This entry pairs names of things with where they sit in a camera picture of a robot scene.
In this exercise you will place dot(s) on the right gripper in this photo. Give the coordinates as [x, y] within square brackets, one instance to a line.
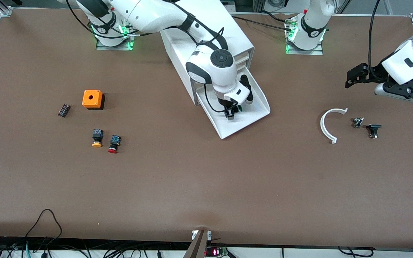
[226, 104]

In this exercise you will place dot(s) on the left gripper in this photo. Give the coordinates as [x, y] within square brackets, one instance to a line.
[375, 74]

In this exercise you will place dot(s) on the white drawer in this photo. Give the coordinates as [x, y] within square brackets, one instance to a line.
[243, 66]
[243, 57]
[246, 120]

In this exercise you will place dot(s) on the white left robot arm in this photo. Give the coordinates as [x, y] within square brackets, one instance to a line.
[312, 25]

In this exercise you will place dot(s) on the black push button part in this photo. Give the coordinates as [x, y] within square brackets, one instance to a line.
[373, 129]

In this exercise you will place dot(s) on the white drawer cabinet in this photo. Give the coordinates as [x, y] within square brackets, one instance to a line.
[179, 64]

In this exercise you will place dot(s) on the white curved plastic arc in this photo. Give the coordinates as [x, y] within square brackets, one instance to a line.
[322, 125]

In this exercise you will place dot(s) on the small red lit device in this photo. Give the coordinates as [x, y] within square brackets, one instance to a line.
[215, 252]

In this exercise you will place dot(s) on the small black connector block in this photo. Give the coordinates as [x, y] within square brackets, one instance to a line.
[64, 110]

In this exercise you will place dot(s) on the small metal switch part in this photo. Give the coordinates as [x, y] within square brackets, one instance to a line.
[357, 122]

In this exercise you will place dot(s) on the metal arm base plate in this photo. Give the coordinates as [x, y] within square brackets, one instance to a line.
[305, 52]
[129, 44]

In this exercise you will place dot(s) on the red push button switch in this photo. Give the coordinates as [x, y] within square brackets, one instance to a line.
[114, 144]

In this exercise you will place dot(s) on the yellow push button switch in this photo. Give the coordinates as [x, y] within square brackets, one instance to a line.
[97, 138]

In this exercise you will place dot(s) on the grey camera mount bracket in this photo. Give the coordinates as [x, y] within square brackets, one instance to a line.
[196, 247]

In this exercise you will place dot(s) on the orange button enclosure box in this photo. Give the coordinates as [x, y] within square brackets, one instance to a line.
[92, 99]

